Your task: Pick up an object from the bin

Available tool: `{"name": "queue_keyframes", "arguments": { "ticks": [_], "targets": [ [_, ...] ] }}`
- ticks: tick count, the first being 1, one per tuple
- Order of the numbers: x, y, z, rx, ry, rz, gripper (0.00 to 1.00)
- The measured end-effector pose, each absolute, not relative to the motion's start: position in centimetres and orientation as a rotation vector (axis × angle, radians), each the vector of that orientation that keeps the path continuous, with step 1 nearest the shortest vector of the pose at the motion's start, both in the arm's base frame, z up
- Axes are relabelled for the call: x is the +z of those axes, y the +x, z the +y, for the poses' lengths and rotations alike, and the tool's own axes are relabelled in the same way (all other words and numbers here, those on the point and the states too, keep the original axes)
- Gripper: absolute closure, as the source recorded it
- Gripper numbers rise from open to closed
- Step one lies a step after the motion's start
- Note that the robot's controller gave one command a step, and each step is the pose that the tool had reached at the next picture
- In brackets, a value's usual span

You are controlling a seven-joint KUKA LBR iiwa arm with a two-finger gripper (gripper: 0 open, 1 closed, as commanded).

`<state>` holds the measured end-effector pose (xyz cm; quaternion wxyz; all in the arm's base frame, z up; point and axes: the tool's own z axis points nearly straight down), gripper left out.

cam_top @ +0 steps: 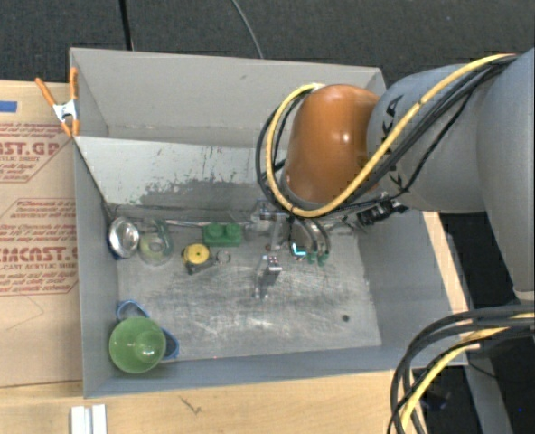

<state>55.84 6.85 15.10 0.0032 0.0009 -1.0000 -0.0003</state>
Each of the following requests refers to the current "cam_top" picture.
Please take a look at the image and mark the brown cardboard board, red print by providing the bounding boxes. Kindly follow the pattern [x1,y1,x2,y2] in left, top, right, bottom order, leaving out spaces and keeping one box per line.
[0,78,85,390]

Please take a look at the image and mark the black cylinder on white bracket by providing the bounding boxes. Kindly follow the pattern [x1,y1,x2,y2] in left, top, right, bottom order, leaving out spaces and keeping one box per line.
[355,198,409,228]

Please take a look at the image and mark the grey metal bin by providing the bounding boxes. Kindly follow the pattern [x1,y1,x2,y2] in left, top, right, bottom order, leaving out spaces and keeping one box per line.
[68,46,473,400]

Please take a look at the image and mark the yellow tape measure keyring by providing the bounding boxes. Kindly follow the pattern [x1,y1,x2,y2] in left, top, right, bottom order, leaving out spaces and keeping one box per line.
[182,242,232,277]

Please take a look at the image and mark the silver and blue metal can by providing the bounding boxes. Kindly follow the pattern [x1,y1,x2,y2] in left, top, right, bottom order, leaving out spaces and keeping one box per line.
[108,215,141,260]

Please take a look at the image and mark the blue rimmed clear container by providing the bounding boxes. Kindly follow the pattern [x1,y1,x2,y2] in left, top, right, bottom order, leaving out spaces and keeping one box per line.
[115,298,181,362]

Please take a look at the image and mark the green toy brick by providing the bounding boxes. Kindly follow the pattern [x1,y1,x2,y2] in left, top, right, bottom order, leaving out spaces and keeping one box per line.
[202,222,243,249]

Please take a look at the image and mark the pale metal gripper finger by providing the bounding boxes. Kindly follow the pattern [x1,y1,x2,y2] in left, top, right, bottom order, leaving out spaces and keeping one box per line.
[253,253,284,301]
[251,199,291,253]

